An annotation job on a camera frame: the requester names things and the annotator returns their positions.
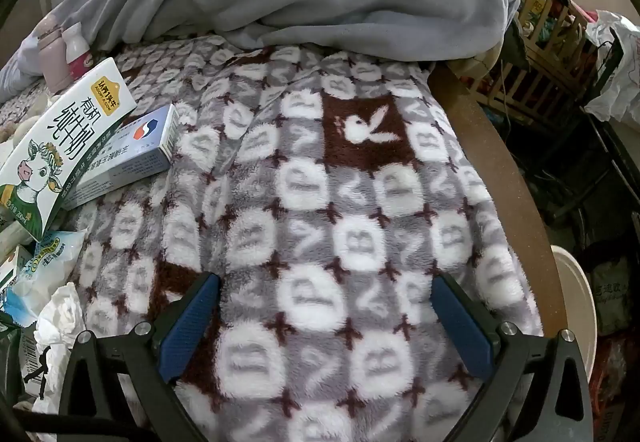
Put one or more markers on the wooden crib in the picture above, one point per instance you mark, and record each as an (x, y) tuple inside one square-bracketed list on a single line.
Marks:
[(545, 47)]

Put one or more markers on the pale green small box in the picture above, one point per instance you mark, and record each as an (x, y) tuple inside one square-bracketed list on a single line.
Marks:
[(12, 267)]

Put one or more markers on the blue white medicine box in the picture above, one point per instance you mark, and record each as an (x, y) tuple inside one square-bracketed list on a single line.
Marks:
[(125, 162)]

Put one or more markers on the white printed plastic bag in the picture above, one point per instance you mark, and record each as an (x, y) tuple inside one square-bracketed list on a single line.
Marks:
[(620, 72)]

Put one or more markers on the wooden bed frame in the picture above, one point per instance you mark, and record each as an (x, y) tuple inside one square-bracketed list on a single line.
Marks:
[(480, 132)]

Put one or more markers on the white tissue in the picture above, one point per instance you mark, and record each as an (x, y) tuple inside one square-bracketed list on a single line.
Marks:
[(57, 327)]

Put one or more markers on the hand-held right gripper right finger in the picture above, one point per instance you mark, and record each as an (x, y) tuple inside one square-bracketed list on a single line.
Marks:
[(462, 327)]

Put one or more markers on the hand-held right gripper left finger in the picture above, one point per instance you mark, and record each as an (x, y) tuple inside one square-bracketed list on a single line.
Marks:
[(187, 329)]

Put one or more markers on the grey printed bag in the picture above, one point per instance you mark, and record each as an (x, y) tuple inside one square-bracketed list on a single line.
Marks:
[(617, 292)]

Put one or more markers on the white pink drink bottle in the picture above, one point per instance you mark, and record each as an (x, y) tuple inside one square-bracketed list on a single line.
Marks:
[(77, 57)]

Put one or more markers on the blue white plastic packet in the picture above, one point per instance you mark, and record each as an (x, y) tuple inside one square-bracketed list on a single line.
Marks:
[(47, 262)]

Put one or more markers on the cream round bin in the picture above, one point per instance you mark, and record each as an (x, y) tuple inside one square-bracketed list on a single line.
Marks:
[(575, 292)]

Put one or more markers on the grey brown printed blanket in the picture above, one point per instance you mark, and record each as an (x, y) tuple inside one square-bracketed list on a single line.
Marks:
[(310, 232)]

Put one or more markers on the white green milk carton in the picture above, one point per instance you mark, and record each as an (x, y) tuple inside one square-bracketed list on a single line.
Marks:
[(55, 147)]

